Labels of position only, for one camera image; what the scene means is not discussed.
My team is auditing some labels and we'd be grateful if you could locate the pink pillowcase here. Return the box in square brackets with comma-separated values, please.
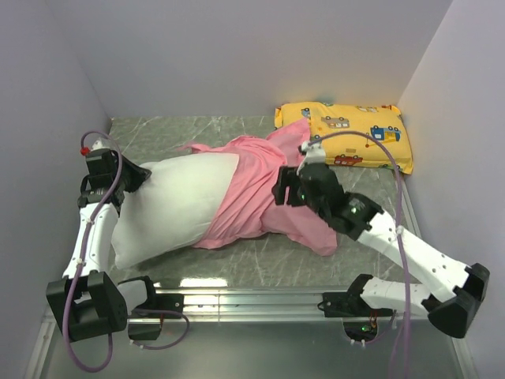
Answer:
[186, 118, 337, 257]

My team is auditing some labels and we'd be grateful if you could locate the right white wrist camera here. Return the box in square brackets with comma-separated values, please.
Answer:
[297, 141, 326, 175]

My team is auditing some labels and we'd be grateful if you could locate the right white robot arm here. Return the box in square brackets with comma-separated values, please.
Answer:
[272, 163, 490, 339]

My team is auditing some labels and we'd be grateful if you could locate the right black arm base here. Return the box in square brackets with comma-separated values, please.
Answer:
[316, 292, 397, 347]

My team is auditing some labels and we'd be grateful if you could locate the white pillow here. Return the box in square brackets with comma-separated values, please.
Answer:
[112, 152, 239, 269]

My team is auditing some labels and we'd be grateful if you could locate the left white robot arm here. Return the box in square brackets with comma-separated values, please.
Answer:
[46, 148, 159, 343]

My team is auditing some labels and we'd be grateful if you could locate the yellow cartoon print pillow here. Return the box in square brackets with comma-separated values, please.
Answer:
[274, 101, 413, 174]

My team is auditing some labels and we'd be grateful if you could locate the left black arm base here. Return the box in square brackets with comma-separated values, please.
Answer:
[127, 294, 190, 351]

